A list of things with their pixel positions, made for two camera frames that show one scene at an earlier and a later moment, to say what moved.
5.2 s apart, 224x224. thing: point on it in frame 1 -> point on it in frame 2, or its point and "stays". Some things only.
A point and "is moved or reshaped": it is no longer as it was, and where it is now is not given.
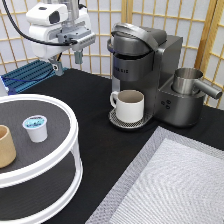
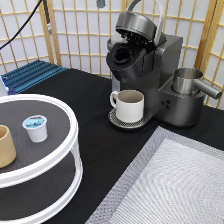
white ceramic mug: [129, 105] stays
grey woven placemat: [174, 179] stays
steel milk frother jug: [186, 82] stays
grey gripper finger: [78, 57] -> [100, 3]
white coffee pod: [36, 126] stays
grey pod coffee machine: [145, 59] is moved or reshaped
